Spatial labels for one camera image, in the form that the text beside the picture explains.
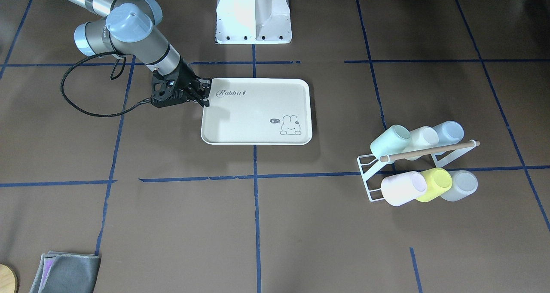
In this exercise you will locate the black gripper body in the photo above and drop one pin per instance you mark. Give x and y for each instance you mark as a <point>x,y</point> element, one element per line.
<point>186,77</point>

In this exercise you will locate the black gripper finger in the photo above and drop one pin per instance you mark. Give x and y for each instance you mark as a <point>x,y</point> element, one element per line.
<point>202,84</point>
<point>200,99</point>

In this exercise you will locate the beige rabbit serving tray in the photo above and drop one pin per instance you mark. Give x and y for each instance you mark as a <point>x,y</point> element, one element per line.
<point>257,111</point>

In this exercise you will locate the green cup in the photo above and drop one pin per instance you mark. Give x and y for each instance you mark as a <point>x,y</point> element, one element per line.
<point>393,141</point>

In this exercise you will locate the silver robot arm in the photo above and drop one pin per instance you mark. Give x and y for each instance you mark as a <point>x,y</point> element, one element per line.
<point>129,27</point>

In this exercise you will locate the pink cup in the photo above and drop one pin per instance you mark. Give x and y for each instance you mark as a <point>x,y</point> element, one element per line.
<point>403,188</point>

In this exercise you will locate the beige cup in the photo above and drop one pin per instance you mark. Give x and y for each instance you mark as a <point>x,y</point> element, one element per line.
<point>422,138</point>

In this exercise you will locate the yellow cup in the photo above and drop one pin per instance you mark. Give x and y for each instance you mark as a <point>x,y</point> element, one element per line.
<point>438,181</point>

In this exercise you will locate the blue cup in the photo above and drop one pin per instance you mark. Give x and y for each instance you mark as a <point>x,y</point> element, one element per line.
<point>449,132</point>

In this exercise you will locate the grey cup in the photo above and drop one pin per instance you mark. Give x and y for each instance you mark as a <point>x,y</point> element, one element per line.
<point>464,183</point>

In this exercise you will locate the grey folded cloth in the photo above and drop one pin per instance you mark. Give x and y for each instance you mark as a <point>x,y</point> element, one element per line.
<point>64,272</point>

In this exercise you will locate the wooden mug tree stand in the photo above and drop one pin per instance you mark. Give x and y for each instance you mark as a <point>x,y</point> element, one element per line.
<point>8,280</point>

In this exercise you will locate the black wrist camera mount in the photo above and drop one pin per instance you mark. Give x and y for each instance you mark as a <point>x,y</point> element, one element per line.
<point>165,91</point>

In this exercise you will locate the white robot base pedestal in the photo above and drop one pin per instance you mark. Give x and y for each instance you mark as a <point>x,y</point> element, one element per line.
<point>242,22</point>

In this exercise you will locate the white wire cup rack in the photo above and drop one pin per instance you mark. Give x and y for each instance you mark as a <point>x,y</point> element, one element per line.
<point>442,156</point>

